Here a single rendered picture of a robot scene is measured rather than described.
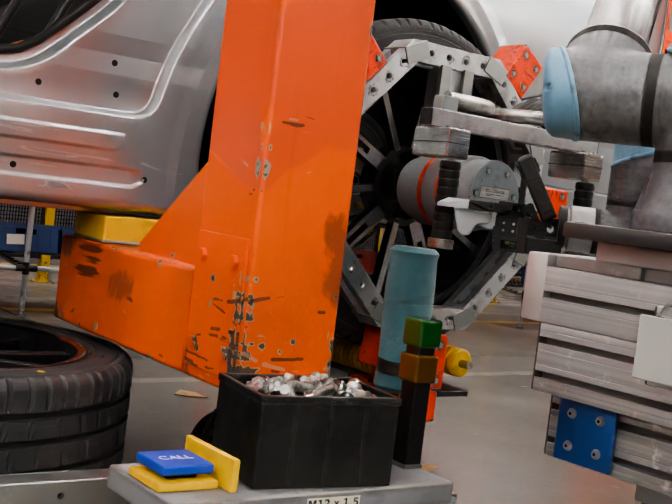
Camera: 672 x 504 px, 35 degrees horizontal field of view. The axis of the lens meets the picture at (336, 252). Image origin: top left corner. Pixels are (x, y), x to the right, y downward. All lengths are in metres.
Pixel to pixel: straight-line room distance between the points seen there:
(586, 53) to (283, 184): 0.44
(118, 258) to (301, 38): 0.56
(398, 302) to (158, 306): 0.44
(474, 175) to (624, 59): 0.62
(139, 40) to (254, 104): 0.52
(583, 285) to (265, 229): 0.44
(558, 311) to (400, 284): 0.54
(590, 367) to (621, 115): 0.31
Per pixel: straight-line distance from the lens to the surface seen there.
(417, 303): 1.90
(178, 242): 1.72
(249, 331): 1.50
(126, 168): 1.96
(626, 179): 1.78
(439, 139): 1.80
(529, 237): 1.79
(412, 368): 1.49
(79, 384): 1.64
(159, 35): 2.02
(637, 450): 1.41
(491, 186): 1.96
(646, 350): 1.19
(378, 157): 2.10
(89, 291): 1.96
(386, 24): 2.10
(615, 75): 1.36
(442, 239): 1.79
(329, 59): 1.54
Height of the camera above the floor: 0.81
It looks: 3 degrees down
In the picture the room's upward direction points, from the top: 7 degrees clockwise
